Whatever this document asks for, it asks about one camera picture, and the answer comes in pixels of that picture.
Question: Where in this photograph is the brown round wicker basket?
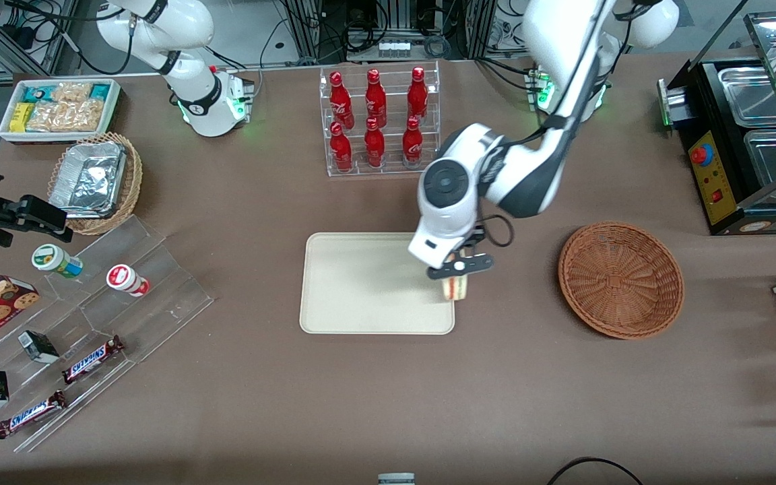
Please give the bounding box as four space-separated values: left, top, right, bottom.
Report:
558 222 685 340

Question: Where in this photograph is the aluminium frame rack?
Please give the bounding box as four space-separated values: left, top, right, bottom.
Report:
284 0 496 63

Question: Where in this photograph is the clear acrylic bottle rack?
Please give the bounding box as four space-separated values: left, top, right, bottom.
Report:
319 61 441 178

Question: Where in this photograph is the clear acrylic stepped shelf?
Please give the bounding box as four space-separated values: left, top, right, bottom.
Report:
0 214 216 453

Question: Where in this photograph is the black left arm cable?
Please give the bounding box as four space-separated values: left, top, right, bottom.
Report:
481 0 664 248

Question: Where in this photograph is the black food warmer cabinet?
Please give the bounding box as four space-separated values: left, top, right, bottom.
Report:
657 10 776 236

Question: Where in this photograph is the white plastic snack bin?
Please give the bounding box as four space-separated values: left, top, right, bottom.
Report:
0 78 121 144

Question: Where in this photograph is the red lid yogurt cup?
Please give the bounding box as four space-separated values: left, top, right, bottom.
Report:
106 264 151 298

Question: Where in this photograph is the Snickers chocolate bar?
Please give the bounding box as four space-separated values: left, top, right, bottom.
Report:
61 335 125 385
0 391 69 440

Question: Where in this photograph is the red cola bottle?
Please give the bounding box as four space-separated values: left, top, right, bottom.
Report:
364 118 386 169
329 121 354 173
365 69 387 127
329 71 354 130
407 66 429 123
402 116 424 168

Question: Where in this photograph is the triangular sandwich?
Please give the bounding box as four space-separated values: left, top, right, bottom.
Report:
442 271 471 302

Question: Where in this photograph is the clear cracker bag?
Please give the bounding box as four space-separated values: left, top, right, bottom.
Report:
27 101 104 133
51 82 93 104

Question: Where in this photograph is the aluminium foil tray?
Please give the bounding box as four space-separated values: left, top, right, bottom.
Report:
49 141 127 220

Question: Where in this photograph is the light tan wicker basket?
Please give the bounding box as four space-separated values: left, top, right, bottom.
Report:
48 132 143 236

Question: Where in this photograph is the black floor cable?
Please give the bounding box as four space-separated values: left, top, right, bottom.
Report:
548 457 643 485

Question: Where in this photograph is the beige plastic tray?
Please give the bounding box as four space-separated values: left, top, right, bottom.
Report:
299 232 455 335

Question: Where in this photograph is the green lid yogurt cup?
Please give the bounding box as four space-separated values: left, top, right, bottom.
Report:
32 244 84 279

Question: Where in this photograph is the yellow snack pack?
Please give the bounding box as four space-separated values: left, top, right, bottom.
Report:
9 102 36 133

